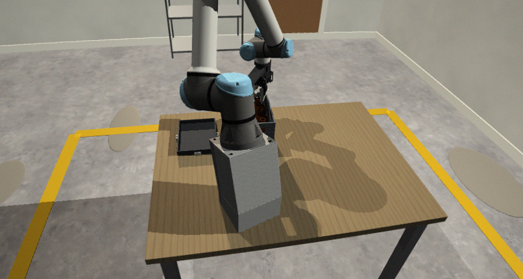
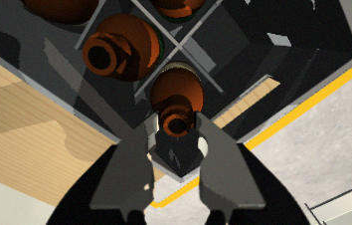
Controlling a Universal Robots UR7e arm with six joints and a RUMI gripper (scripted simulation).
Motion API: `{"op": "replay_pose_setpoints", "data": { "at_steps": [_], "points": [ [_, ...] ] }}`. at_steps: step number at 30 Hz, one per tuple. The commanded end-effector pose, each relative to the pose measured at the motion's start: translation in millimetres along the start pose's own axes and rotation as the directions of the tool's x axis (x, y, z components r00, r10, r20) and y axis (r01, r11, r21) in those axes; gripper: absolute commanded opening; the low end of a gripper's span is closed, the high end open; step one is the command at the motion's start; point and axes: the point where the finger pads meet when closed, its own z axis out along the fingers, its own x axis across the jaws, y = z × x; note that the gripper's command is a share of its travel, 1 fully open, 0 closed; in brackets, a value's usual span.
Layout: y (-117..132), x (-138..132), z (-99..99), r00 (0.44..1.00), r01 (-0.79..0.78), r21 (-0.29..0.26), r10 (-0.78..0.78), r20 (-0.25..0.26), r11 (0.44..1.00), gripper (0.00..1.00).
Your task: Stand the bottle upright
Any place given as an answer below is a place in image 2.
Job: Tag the black divided crate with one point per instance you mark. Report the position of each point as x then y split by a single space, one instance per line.
303 44

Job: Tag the brown glass bottle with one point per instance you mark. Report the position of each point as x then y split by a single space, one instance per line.
72 12
177 11
177 92
129 49

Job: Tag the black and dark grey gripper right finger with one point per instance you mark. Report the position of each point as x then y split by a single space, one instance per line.
233 180

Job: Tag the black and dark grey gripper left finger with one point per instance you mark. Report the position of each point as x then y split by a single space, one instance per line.
121 180

